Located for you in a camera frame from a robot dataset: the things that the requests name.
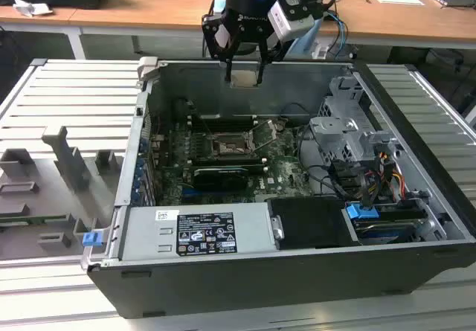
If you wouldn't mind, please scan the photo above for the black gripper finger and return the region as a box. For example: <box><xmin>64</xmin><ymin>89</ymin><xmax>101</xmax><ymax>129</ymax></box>
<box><xmin>202</xmin><ymin>10</ymin><xmax>245</xmax><ymax>83</ymax></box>
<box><xmin>254</xmin><ymin>22</ymin><xmax>287</xmax><ymax>86</ymax></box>

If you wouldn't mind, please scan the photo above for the square silver CPU chip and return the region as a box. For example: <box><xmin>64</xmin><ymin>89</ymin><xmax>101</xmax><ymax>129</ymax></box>
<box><xmin>229</xmin><ymin>69</ymin><xmax>260</xmax><ymax>88</ymax></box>

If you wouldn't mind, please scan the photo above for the silver CPU socket cover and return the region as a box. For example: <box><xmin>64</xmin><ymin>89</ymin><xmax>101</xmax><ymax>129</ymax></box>
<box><xmin>248</xmin><ymin>119</ymin><xmax>278</xmax><ymax>150</ymax></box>

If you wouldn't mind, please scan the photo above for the silver CPU locking lever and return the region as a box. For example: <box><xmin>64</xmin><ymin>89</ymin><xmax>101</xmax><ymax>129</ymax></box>
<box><xmin>200</xmin><ymin>122</ymin><xmax>219</xmax><ymax>141</ymax></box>

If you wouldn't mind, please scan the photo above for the CPU socket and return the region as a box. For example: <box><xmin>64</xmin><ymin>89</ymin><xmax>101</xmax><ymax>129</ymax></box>
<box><xmin>209</xmin><ymin>132</ymin><xmax>258</xmax><ymax>160</ymax></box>

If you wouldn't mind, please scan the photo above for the wooden office desk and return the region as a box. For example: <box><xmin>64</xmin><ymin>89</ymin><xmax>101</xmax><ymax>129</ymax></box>
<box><xmin>0</xmin><ymin>0</ymin><xmax>476</xmax><ymax>51</ymax></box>

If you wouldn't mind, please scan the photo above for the silver disk bay cage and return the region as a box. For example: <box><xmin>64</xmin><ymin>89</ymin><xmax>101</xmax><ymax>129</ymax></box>
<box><xmin>308</xmin><ymin>76</ymin><xmax>402</xmax><ymax>168</ymax></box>

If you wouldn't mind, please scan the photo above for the green RAM stick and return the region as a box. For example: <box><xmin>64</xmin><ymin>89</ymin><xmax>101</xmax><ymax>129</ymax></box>
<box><xmin>191</xmin><ymin>162</ymin><xmax>263</xmax><ymax>173</ymax></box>
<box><xmin>0</xmin><ymin>214</ymin><xmax>70</xmax><ymax>225</ymax></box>

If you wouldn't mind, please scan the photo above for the green motherboard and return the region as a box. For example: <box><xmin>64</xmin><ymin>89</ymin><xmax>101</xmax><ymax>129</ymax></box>
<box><xmin>150</xmin><ymin>117</ymin><xmax>317</xmax><ymax>205</ymax></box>

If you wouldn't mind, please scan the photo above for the black graphics card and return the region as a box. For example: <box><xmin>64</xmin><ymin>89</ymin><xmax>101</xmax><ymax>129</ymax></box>
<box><xmin>191</xmin><ymin>166</ymin><xmax>249</xmax><ymax>193</ymax></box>

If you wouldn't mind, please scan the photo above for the crumpled white paper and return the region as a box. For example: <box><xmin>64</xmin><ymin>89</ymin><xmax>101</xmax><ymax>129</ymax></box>
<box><xmin>13</xmin><ymin>0</ymin><xmax>53</xmax><ymax>19</ymax></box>

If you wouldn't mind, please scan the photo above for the grey parts rack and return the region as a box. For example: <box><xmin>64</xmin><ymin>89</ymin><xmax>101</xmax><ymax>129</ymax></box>
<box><xmin>0</xmin><ymin>124</ymin><xmax>127</xmax><ymax>261</ymax></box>

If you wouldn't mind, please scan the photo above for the blue disk carrier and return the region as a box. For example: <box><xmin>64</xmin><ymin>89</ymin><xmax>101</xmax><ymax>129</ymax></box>
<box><xmin>345</xmin><ymin>202</ymin><xmax>379</xmax><ymax>220</ymax></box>

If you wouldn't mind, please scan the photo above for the silver power supply unit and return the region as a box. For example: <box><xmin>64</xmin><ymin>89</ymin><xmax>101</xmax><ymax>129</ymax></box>
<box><xmin>120</xmin><ymin>202</ymin><xmax>286</xmax><ymax>263</ymax></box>

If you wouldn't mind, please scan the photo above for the black hard disk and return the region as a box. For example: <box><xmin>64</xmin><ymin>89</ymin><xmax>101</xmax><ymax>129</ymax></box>
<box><xmin>351</xmin><ymin>213</ymin><xmax>427</xmax><ymax>241</ymax></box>

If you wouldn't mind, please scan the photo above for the blue case latch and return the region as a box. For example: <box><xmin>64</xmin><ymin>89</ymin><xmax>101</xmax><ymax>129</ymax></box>
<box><xmin>82</xmin><ymin>231</ymin><xmax>103</xmax><ymax>248</ymax></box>

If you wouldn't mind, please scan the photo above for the black open PC case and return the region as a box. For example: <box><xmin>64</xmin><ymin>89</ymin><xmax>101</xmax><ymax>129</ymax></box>
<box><xmin>80</xmin><ymin>56</ymin><xmax>476</xmax><ymax>319</ymax></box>

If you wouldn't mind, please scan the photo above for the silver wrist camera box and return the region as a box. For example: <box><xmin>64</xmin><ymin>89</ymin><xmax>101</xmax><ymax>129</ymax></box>
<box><xmin>268</xmin><ymin>0</ymin><xmax>324</xmax><ymax>44</ymax></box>

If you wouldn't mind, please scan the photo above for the thin black looped wire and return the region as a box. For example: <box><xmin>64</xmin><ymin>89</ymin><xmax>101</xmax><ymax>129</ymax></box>
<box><xmin>278</xmin><ymin>102</ymin><xmax>313</xmax><ymax>122</ymax></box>

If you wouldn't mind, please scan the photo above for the blue cable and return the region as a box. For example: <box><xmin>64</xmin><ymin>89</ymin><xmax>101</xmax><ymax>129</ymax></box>
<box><xmin>322</xmin><ymin>9</ymin><xmax>349</xmax><ymax>59</ymax></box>

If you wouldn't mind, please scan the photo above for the thick black wire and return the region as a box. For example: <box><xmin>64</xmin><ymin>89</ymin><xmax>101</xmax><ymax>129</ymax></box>
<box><xmin>296</xmin><ymin>124</ymin><xmax>347</xmax><ymax>202</ymax></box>

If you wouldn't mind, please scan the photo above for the black wire connector block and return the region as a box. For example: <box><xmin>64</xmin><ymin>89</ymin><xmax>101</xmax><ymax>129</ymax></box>
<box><xmin>329</xmin><ymin>161</ymin><xmax>364</xmax><ymax>198</ymax></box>

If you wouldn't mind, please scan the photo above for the black flat disk wire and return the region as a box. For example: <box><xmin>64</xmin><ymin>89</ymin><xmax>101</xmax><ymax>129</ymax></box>
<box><xmin>358</xmin><ymin>167</ymin><xmax>373</xmax><ymax>211</ymax></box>

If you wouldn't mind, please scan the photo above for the yellow red wire bundle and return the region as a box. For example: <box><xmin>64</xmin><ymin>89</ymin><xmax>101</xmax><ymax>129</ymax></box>
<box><xmin>366</xmin><ymin>152</ymin><xmax>406</xmax><ymax>202</ymax></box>

